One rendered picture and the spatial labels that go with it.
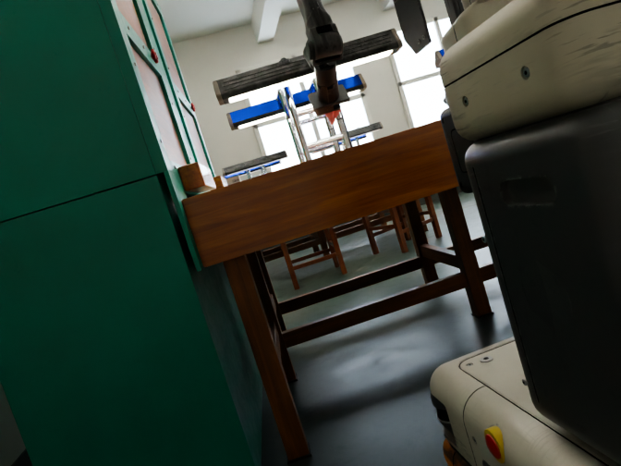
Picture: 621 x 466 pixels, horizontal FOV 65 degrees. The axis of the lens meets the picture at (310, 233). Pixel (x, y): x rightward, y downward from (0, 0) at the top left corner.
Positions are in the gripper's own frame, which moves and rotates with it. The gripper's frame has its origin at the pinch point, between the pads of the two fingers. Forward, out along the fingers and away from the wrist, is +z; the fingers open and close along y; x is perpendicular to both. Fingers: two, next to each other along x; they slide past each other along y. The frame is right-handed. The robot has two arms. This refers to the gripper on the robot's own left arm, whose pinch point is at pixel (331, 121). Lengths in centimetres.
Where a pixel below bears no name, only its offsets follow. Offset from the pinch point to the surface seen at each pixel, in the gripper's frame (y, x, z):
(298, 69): 2.5, -26.9, 0.2
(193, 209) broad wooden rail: 43.0, 17.4, -1.2
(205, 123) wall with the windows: 70, -412, 328
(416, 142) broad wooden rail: -18.0, 17.7, -0.7
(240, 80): 20.8, -29.2, -0.2
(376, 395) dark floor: 10, 59, 63
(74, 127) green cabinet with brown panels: 63, -1, -22
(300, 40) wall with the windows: -84, -475, 292
